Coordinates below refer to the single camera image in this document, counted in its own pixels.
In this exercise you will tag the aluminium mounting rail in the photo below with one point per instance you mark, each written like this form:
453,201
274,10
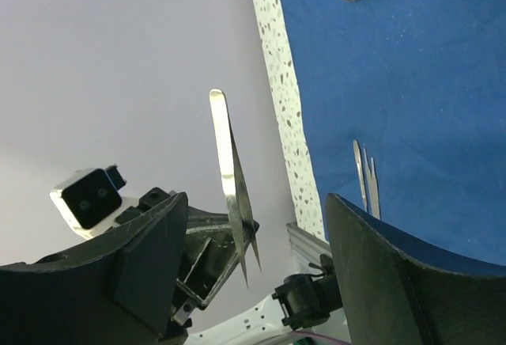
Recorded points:
305,244

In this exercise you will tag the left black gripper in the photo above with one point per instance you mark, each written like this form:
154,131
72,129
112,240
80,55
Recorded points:
176,264

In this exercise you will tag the wide steel tweezers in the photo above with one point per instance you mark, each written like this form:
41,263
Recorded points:
233,183

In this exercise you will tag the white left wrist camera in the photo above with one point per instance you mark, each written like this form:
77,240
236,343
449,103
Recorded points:
89,200

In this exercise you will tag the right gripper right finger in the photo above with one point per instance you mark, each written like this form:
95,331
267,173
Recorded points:
399,289

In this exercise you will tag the blue surgical cloth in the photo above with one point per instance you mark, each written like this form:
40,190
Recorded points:
420,85

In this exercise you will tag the steel scalpel handle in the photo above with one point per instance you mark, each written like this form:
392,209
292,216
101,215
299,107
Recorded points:
360,173

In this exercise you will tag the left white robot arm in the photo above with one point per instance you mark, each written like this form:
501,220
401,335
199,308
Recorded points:
289,315

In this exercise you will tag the steel forceps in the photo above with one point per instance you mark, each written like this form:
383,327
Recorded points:
372,185

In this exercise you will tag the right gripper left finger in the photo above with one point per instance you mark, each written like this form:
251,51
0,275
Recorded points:
67,297

